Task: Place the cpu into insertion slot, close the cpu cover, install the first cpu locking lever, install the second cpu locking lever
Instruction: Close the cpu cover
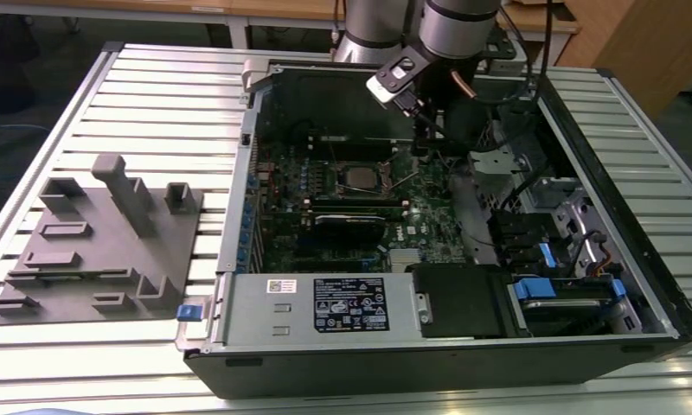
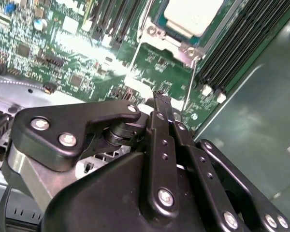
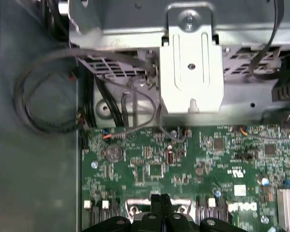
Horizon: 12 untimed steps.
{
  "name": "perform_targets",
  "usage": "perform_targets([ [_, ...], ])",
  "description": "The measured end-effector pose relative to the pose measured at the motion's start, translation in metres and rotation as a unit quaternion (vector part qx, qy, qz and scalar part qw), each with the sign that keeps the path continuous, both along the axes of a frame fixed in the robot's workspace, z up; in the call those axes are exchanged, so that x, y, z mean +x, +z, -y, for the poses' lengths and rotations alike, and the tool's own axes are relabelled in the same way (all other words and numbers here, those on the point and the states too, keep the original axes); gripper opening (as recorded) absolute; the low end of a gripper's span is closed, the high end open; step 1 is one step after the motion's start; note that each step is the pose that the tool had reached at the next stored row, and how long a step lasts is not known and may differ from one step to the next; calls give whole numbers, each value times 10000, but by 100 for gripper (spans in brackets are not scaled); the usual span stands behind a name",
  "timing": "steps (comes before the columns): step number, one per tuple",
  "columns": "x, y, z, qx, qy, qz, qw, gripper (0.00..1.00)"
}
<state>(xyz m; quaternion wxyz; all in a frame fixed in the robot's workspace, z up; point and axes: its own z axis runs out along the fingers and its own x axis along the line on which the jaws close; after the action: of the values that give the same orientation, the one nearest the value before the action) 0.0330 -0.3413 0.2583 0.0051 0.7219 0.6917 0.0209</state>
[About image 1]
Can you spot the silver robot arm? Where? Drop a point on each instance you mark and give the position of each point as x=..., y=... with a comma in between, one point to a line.
x=458, y=26

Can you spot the silver power supply unit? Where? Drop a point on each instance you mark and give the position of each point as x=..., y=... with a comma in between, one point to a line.
x=253, y=302

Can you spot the black rating label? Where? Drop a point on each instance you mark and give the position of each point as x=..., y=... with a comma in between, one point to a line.
x=352, y=302

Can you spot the green motherboard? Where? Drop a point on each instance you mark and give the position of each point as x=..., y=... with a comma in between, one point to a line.
x=432, y=216

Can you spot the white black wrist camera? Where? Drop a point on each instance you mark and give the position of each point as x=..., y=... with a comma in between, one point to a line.
x=394, y=80

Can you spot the blue case latch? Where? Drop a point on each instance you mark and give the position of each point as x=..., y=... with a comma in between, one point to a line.
x=189, y=313

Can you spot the white QR sticker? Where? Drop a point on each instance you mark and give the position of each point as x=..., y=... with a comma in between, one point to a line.
x=279, y=286

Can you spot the CPU socket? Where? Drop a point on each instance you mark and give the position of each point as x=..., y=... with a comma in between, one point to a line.
x=340, y=188

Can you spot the wooden desk white frame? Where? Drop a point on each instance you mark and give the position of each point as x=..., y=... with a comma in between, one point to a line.
x=565, y=21
x=121, y=5

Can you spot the black graphics card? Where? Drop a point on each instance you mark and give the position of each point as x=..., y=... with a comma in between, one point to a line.
x=352, y=231

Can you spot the silver finned heatsink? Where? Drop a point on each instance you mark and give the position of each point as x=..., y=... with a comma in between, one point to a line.
x=406, y=256

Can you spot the grey metal drive cage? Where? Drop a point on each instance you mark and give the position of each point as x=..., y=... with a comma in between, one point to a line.
x=489, y=163

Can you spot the wooden cabinet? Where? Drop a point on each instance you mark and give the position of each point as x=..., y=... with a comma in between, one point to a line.
x=640, y=52

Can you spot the grey parts rack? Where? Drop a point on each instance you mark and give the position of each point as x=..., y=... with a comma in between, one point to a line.
x=109, y=259

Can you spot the black grey PC case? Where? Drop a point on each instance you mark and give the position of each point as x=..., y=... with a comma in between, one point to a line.
x=380, y=372

